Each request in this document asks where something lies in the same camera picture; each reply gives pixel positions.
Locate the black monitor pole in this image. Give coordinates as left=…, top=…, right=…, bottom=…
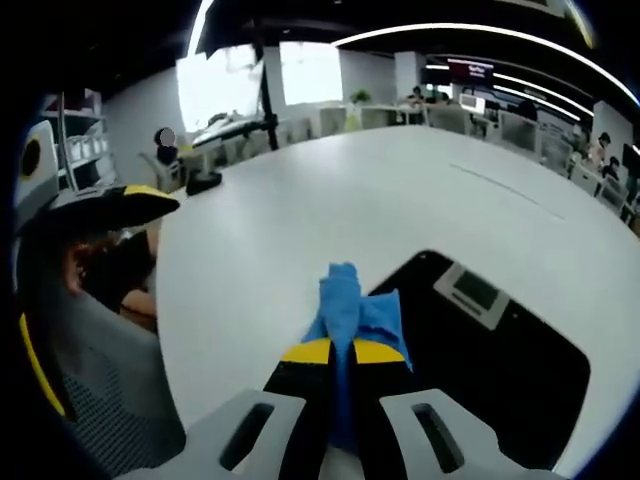
left=252, top=19, right=281, bottom=151

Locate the white storage rack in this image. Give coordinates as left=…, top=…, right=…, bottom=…
left=42, top=92, right=109, bottom=191

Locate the blue cleaning cloth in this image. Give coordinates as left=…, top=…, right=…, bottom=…
left=299, top=261, right=415, bottom=451

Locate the curved ceiling light strip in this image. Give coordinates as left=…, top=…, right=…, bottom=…
left=332, top=22, right=640, bottom=109

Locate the grey mesh chair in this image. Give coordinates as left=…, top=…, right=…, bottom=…
left=49, top=289, right=187, bottom=474

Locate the red wall screen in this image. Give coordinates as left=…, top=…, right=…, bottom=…
left=446, top=58, right=496, bottom=81

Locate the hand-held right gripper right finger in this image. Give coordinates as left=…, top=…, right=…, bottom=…
left=349, top=339, right=554, bottom=480

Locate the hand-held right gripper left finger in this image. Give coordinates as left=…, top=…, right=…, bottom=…
left=184, top=337, right=334, bottom=480

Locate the black flat desk object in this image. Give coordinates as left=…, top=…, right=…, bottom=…
left=185, top=169, right=224, bottom=196

